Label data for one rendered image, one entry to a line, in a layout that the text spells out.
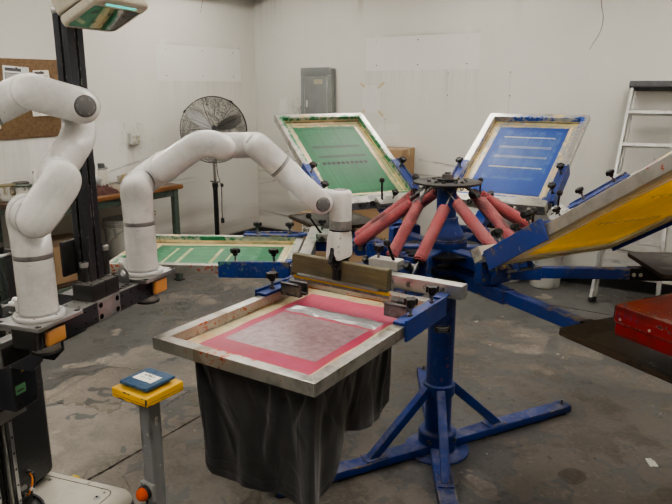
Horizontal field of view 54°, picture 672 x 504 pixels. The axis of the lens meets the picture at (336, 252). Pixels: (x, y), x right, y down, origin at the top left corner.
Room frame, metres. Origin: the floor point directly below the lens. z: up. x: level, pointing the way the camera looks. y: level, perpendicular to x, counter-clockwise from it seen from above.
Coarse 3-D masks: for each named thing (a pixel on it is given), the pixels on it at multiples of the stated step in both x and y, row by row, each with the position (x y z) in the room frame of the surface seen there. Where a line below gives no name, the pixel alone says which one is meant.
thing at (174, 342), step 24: (312, 288) 2.42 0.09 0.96; (336, 288) 2.36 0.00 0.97; (216, 312) 2.05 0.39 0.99; (240, 312) 2.10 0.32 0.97; (168, 336) 1.83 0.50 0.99; (192, 336) 1.91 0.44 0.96; (384, 336) 1.83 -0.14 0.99; (192, 360) 1.74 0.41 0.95; (216, 360) 1.69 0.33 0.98; (240, 360) 1.65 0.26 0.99; (336, 360) 1.65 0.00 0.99; (360, 360) 1.69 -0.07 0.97; (288, 384) 1.55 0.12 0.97; (312, 384) 1.51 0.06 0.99
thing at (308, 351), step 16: (384, 320) 2.07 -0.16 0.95; (304, 336) 1.92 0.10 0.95; (320, 336) 1.92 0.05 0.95; (336, 336) 1.92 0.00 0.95; (352, 336) 1.92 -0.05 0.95; (368, 336) 1.92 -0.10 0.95; (272, 352) 1.79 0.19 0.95; (288, 352) 1.79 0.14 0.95; (304, 352) 1.79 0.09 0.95; (320, 352) 1.79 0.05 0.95; (336, 352) 1.79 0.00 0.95; (288, 368) 1.68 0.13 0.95; (304, 368) 1.68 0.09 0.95
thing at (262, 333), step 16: (288, 304) 2.23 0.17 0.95; (304, 304) 2.23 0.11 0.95; (320, 304) 2.23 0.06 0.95; (336, 304) 2.23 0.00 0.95; (352, 304) 2.23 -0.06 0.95; (256, 320) 2.07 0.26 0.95; (272, 320) 2.07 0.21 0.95; (288, 320) 2.07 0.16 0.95; (304, 320) 2.07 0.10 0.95; (320, 320) 2.07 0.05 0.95; (224, 336) 1.92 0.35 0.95; (240, 336) 1.92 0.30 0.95; (256, 336) 1.92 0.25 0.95; (272, 336) 1.92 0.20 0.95; (288, 336) 1.92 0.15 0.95; (240, 352) 1.79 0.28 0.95; (256, 352) 1.79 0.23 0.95
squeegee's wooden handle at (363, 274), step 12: (300, 264) 2.22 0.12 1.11; (312, 264) 2.19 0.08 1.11; (324, 264) 2.17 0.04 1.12; (348, 264) 2.11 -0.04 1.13; (360, 264) 2.10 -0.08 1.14; (324, 276) 2.17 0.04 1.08; (348, 276) 2.11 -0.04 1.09; (360, 276) 2.09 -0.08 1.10; (372, 276) 2.06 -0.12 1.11; (384, 276) 2.04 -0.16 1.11; (384, 288) 2.04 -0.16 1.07
